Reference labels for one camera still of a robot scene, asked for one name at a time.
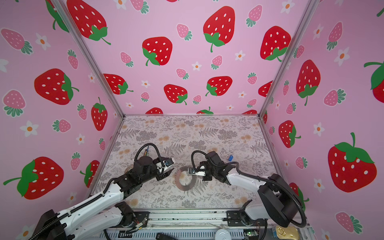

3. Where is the large silver keyring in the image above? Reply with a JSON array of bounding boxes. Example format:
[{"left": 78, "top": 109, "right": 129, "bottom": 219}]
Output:
[{"left": 174, "top": 166, "right": 197, "bottom": 192}]

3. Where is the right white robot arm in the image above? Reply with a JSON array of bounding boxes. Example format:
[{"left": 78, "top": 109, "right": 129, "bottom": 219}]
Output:
[{"left": 189, "top": 150, "right": 307, "bottom": 228}]

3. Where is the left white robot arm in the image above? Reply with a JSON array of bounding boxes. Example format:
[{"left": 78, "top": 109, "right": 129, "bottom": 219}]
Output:
[{"left": 31, "top": 157, "right": 175, "bottom": 240}]

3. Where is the black device on base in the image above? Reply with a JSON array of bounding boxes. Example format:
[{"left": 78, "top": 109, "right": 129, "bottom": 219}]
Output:
[{"left": 156, "top": 233, "right": 177, "bottom": 240}]

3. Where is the white round disc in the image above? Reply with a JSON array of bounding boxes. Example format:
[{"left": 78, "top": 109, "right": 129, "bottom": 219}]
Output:
[{"left": 214, "top": 229, "right": 232, "bottom": 240}]

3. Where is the gold computer mouse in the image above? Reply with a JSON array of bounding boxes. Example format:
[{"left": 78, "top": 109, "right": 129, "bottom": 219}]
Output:
[{"left": 273, "top": 226, "right": 300, "bottom": 240}]

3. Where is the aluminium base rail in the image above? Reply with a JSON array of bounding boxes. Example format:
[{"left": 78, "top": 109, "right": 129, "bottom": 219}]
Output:
[{"left": 98, "top": 209, "right": 315, "bottom": 240}]

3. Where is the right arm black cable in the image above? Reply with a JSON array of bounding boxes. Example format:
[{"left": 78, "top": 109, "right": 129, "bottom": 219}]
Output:
[{"left": 191, "top": 149, "right": 307, "bottom": 229}]

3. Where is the silver frame post left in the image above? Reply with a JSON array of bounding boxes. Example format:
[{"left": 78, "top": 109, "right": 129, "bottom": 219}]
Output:
[{"left": 52, "top": 0, "right": 125, "bottom": 119}]

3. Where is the silver frame post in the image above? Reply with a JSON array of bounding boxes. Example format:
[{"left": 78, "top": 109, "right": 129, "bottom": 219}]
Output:
[
  {"left": 259, "top": 0, "right": 320, "bottom": 120},
  {"left": 52, "top": 0, "right": 125, "bottom": 119}
]

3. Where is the silver frame post right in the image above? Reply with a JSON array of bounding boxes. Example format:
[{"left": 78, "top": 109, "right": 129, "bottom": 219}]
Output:
[{"left": 259, "top": 0, "right": 320, "bottom": 120}]

